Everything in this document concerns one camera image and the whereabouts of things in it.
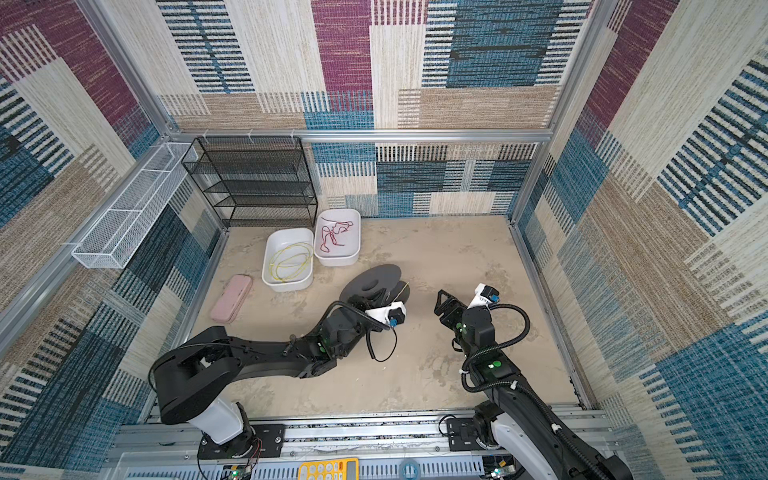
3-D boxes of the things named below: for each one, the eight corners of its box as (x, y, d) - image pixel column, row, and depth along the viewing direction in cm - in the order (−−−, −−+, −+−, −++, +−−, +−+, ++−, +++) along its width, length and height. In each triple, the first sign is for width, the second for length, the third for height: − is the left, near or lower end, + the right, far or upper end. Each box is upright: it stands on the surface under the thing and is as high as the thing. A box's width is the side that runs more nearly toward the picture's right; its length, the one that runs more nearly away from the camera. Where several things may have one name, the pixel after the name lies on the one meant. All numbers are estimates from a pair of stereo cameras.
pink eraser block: (213, 321, 96) (208, 316, 93) (235, 279, 106) (231, 273, 104) (231, 324, 96) (227, 319, 93) (252, 281, 106) (249, 275, 103)
